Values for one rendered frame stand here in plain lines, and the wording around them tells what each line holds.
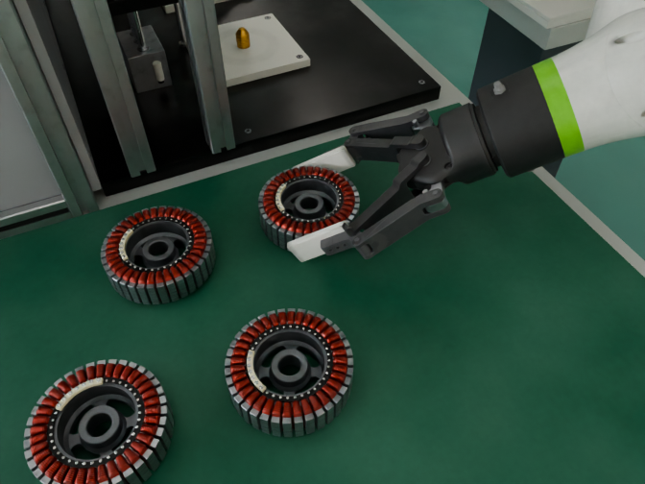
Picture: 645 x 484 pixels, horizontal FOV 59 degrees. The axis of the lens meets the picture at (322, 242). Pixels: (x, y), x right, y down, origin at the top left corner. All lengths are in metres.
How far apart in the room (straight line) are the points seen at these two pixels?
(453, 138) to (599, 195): 1.42
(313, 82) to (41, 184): 0.38
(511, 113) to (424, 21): 2.15
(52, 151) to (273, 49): 0.37
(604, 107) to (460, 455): 0.32
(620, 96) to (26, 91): 0.53
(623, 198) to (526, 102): 1.45
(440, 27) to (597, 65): 2.12
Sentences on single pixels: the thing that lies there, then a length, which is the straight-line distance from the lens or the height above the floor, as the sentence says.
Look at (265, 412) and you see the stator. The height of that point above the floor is 0.78.
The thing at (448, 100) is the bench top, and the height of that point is 0.75.
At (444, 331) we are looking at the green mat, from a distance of 0.57.
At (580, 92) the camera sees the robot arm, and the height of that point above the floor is 0.94.
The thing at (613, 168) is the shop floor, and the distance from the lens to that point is 2.07.
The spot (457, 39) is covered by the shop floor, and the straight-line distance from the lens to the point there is 2.57.
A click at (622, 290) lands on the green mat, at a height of 0.75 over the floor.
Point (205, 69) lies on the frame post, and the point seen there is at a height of 0.88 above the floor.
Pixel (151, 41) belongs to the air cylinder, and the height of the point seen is 0.82.
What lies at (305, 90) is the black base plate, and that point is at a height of 0.77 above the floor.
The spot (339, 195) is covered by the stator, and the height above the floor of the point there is 0.78.
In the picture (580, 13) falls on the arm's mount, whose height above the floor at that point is 0.76.
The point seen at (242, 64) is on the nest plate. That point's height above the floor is 0.78.
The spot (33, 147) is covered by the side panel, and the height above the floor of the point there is 0.85.
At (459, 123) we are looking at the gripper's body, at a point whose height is 0.89.
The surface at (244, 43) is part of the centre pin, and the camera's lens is 0.88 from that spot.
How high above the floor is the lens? 1.22
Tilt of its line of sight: 49 degrees down
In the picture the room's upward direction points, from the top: straight up
